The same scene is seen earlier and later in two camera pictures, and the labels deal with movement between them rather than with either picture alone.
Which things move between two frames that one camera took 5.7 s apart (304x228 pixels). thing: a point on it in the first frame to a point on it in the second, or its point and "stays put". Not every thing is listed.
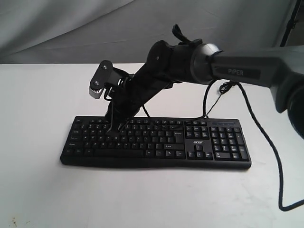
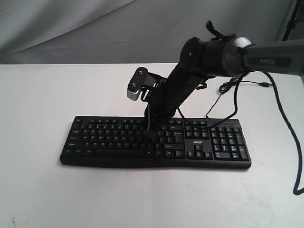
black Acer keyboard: [212, 143] stays put
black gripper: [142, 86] to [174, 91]
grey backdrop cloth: [112, 32] stays put
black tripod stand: [290, 24] stays put
